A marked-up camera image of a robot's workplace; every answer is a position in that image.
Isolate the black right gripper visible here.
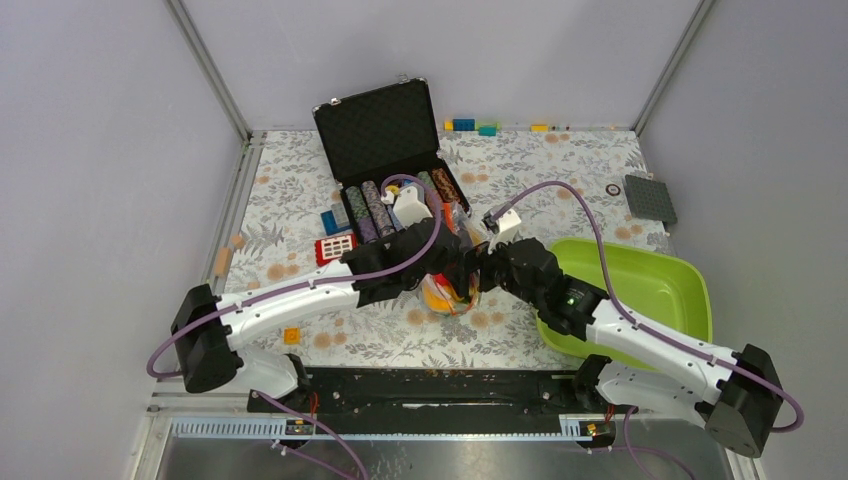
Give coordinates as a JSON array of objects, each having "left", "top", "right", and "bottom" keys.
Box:
[{"left": 442, "top": 227, "right": 544, "bottom": 309}]

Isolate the clear zip top bag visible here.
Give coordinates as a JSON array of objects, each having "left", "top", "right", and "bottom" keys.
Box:
[{"left": 419, "top": 201, "right": 485, "bottom": 317}]

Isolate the yellow toy bell pepper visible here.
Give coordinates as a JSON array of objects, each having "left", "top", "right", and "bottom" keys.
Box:
[{"left": 420, "top": 282, "right": 466, "bottom": 316}]

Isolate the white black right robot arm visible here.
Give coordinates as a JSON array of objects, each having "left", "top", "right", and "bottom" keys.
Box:
[{"left": 461, "top": 239, "right": 784, "bottom": 458}]

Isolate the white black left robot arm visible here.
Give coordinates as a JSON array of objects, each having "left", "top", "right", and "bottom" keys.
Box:
[{"left": 171, "top": 218, "right": 461, "bottom": 411}]

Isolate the grey toy brick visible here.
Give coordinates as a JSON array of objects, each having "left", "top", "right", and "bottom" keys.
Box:
[{"left": 331, "top": 203, "right": 350, "bottom": 229}]

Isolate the red white window brick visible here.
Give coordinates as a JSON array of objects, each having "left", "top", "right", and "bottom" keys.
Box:
[{"left": 314, "top": 233, "right": 357, "bottom": 266}]

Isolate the blue toy brick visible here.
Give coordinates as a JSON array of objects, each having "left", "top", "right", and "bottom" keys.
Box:
[{"left": 320, "top": 210, "right": 339, "bottom": 236}]

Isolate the teal toy block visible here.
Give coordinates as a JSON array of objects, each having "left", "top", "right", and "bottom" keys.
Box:
[{"left": 477, "top": 125, "right": 499, "bottom": 137}]

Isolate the black poker chip case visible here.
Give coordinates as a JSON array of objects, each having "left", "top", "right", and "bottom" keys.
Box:
[{"left": 312, "top": 78, "right": 471, "bottom": 244}]

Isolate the green plastic tray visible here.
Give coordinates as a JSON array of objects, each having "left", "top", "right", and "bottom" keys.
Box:
[{"left": 549, "top": 237, "right": 713, "bottom": 342}]

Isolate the grey building baseplate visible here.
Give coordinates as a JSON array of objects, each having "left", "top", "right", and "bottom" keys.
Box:
[{"left": 624, "top": 175, "right": 678, "bottom": 225}]

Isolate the small orange toy cracker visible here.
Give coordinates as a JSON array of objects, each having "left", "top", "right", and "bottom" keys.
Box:
[{"left": 282, "top": 327, "right": 301, "bottom": 345}]

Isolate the wooden block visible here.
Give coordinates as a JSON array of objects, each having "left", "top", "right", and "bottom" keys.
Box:
[{"left": 212, "top": 246, "right": 233, "bottom": 278}]

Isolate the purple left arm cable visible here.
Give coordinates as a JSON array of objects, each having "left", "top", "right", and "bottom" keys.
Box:
[{"left": 145, "top": 173, "right": 444, "bottom": 380}]

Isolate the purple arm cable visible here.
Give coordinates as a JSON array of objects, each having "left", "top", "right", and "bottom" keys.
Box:
[
  {"left": 493, "top": 180, "right": 806, "bottom": 435},
  {"left": 145, "top": 173, "right": 444, "bottom": 380}
]

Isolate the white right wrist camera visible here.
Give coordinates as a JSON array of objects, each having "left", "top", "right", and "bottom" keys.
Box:
[{"left": 483, "top": 208, "right": 521, "bottom": 254}]

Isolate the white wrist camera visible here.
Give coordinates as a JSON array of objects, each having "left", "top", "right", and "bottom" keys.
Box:
[
  {"left": 483, "top": 208, "right": 521, "bottom": 254},
  {"left": 392, "top": 184, "right": 433, "bottom": 228}
]

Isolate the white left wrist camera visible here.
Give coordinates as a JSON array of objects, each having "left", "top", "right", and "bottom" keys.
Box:
[{"left": 392, "top": 184, "right": 433, "bottom": 228}]

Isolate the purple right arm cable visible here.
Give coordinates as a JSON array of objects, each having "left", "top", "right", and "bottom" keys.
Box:
[{"left": 493, "top": 180, "right": 806, "bottom": 435}]

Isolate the blue toy block at wall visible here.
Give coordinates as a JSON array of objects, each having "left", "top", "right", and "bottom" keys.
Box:
[{"left": 451, "top": 119, "right": 477, "bottom": 132}]

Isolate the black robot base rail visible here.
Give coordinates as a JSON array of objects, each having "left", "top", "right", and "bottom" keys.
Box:
[{"left": 279, "top": 367, "right": 626, "bottom": 436}]

